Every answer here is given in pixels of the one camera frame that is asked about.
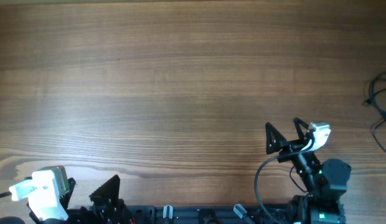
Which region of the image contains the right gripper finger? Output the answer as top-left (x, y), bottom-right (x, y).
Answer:
top-left (293, 117), bottom-right (309, 140)
top-left (265, 122), bottom-right (288, 154)

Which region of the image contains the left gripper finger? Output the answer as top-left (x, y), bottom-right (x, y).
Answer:
top-left (59, 178), bottom-right (76, 210)
top-left (89, 175), bottom-right (120, 207)

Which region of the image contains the black USB cable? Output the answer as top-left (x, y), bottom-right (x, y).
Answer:
top-left (362, 70), bottom-right (386, 122)

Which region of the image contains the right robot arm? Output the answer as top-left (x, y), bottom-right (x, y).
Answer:
top-left (265, 118), bottom-right (351, 224)

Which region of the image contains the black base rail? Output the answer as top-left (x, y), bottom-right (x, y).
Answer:
top-left (68, 203), bottom-right (346, 224)

